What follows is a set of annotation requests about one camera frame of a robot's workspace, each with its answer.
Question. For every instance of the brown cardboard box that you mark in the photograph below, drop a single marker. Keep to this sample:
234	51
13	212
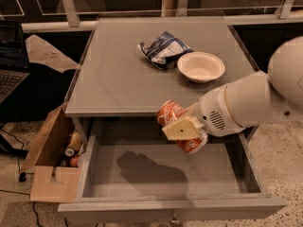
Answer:
52	182

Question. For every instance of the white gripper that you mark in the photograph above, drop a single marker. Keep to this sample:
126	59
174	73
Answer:
212	112

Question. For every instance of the blue white chip bag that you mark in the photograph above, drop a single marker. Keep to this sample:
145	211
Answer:
165	49

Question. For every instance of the yellow bottle in box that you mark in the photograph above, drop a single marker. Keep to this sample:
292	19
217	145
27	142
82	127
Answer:
74	145

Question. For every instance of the white paper bowl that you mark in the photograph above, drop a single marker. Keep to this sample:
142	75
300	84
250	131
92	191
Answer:
200	67

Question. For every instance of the metal drawer handle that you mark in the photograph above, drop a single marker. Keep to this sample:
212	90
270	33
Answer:
174	221

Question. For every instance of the orange item in box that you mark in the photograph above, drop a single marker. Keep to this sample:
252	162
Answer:
74	161

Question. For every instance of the orange coke can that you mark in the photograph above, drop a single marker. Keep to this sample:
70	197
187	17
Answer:
181	127

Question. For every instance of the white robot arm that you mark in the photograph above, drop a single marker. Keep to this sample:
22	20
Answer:
285	74

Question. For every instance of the black laptop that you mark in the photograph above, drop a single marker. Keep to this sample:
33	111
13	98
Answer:
14	62

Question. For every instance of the brown cardboard sheet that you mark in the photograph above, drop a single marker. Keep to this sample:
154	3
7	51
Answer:
42	52

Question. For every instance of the grey cabinet with flat top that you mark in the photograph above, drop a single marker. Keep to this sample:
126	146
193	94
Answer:
116	80

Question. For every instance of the grey metal railing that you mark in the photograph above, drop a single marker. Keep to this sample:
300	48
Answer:
74	15

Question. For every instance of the open grey top drawer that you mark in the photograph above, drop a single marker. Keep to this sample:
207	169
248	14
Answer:
131	173

